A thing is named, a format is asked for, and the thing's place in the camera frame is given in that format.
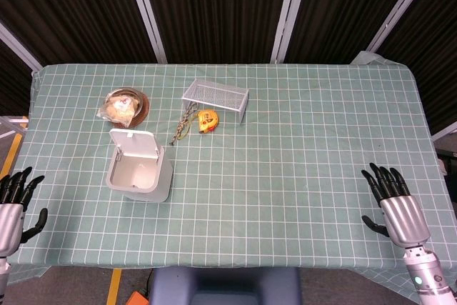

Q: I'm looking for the yellow tape measure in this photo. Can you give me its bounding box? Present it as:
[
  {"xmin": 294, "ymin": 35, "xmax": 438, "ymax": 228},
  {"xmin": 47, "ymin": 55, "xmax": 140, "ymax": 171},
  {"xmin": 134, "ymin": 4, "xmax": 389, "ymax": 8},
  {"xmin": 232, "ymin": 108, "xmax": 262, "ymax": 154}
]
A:
[{"xmin": 198, "ymin": 109, "xmax": 220, "ymax": 135}]

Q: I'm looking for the dark folding screen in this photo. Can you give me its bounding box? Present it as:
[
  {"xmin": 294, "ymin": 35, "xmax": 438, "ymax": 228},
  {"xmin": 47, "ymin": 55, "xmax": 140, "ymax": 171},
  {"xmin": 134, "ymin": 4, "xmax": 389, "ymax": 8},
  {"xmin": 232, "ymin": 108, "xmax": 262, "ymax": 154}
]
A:
[{"xmin": 0, "ymin": 0, "xmax": 457, "ymax": 141}]

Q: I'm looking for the braided rope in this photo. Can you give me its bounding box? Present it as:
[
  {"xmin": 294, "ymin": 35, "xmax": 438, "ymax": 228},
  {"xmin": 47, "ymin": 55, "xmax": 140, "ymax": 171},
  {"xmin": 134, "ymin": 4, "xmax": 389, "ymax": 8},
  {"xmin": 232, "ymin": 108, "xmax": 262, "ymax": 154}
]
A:
[{"xmin": 169, "ymin": 101, "xmax": 200, "ymax": 147}]

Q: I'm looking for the orange box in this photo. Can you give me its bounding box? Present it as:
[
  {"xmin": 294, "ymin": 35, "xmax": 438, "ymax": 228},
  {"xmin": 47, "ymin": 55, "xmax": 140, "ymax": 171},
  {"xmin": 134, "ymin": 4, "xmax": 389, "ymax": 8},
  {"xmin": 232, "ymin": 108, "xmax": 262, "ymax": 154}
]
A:
[{"xmin": 125, "ymin": 291, "xmax": 150, "ymax": 305}]

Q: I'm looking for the green checked tablecloth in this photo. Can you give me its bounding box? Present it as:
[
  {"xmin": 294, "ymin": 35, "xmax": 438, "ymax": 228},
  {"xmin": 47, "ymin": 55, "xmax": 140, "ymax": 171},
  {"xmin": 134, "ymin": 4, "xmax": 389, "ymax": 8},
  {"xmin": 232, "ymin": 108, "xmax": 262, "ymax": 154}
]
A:
[{"xmin": 6, "ymin": 51, "xmax": 457, "ymax": 304}]

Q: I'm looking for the bagged pastry snack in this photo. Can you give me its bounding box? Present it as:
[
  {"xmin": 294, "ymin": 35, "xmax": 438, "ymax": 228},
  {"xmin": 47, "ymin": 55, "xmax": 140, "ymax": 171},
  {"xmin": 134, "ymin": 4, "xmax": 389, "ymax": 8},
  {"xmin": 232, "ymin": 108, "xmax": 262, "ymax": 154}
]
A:
[{"xmin": 96, "ymin": 92, "xmax": 141, "ymax": 124}]

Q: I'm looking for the grey lidded plastic bin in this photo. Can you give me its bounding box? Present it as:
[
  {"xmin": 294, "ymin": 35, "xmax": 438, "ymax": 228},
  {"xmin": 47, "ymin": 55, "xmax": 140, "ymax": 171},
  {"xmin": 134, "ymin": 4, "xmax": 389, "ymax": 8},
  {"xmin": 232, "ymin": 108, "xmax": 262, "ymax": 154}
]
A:
[{"xmin": 105, "ymin": 145, "xmax": 174, "ymax": 204}]

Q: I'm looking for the brown round plate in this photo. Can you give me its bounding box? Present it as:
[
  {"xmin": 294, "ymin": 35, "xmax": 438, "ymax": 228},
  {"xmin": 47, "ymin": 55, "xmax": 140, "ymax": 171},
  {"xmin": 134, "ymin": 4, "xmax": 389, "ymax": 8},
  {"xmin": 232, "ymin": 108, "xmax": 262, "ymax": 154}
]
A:
[{"xmin": 106, "ymin": 87, "xmax": 150, "ymax": 129}]

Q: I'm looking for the white wire mesh rack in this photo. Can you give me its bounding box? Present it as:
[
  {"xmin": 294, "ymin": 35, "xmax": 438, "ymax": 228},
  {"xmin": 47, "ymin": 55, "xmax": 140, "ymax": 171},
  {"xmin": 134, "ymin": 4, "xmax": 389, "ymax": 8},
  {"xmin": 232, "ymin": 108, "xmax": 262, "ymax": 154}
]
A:
[{"xmin": 181, "ymin": 79, "xmax": 250, "ymax": 126}]

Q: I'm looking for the white plastic box lid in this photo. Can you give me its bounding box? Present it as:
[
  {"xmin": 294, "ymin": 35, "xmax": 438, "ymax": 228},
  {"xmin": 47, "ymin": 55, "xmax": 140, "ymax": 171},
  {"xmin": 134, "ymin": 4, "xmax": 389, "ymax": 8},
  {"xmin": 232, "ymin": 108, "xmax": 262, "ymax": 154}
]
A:
[{"xmin": 109, "ymin": 128, "xmax": 160, "ymax": 159}]

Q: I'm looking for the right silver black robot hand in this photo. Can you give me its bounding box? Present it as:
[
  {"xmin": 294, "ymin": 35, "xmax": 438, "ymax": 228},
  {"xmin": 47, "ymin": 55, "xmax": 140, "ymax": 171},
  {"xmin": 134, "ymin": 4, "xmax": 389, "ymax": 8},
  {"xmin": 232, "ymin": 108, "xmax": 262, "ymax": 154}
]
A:
[{"xmin": 361, "ymin": 162, "xmax": 431, "ymax": 249}]

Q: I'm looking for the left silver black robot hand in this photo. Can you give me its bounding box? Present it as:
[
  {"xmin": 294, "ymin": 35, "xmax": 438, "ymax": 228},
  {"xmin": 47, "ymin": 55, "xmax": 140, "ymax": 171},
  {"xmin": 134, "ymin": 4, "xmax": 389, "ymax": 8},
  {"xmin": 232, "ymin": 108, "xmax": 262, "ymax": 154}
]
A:
[{"xmin": 0, "ymin": 166, "xmax": 49, "ymax": 258}]

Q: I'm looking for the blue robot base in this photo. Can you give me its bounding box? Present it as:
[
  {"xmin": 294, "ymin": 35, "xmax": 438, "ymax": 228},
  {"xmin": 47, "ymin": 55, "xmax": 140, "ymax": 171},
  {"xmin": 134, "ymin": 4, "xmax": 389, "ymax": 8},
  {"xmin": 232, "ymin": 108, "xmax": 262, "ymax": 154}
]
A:
[{"xmin": 149, "ymin": 266, "xmax": 303, "ymax": 305}]

